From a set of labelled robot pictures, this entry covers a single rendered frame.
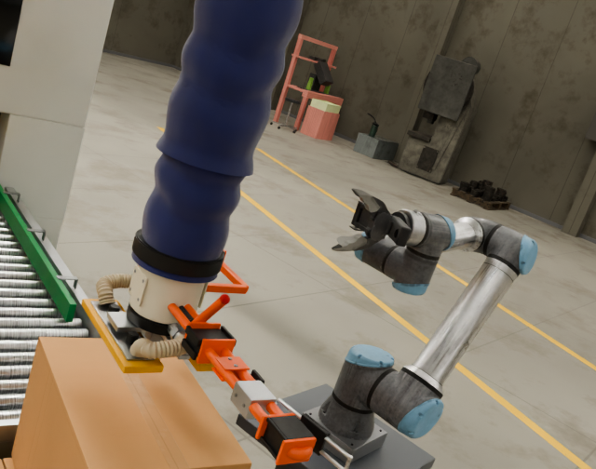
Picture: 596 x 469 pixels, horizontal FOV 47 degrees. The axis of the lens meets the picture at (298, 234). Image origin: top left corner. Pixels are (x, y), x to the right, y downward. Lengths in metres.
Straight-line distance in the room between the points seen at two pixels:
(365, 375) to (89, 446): 0.91
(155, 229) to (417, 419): 0.98
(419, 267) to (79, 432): 0.91
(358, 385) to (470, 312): 0.42
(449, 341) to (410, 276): 0.45
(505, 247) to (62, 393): 1.38
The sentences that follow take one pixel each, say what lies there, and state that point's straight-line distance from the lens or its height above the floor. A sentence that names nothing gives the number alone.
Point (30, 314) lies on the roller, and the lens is 3.10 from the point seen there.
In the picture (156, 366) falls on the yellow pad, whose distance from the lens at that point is 1.67.
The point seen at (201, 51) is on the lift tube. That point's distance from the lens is 1.55.
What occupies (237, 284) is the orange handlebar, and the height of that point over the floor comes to 1.24.
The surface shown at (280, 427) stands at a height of 1.26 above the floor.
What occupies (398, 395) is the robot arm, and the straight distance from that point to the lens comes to 2.16.
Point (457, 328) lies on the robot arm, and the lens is 2.20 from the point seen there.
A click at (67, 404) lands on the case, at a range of 1.81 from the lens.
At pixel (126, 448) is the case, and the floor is 0.94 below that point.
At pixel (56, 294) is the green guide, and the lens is 3.17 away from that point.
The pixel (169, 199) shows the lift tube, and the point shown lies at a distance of 1.61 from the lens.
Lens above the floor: 1.93
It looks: 15 degrees down
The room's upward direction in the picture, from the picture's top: 18 degrees clockwise
